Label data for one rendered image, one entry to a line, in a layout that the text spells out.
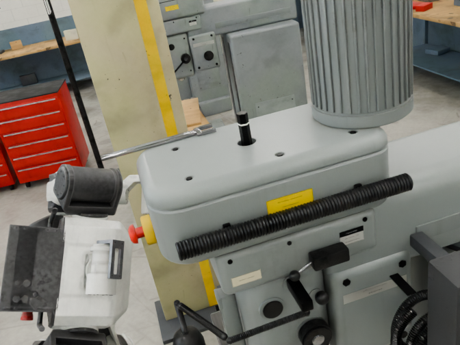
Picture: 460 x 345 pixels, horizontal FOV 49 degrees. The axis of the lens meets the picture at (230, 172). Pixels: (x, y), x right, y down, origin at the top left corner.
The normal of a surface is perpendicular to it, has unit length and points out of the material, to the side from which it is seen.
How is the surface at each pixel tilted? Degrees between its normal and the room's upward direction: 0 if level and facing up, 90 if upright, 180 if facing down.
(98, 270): 57
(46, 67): 90
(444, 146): 0
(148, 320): 0
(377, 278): 90
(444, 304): 90
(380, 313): 90
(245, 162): 0
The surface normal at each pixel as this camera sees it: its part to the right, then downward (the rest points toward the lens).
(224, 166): -0.17, -0.88
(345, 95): -0.44, 0.47
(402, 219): 0.26, 0.40
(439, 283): -0.95, 0.27
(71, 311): 0.37, -0.23
